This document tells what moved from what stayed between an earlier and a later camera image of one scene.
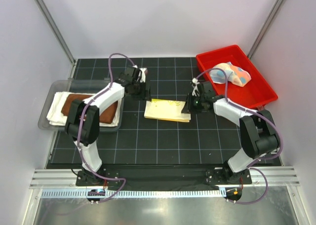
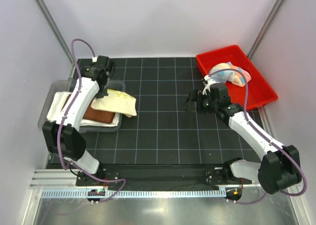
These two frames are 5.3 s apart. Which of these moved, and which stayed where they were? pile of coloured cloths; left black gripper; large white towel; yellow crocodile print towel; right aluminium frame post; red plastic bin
Moved: left black gripper; yellow crocodile print towel
Stayed: pile of coloured cloths; right aluminium frame post; large white towel; red plastic bin
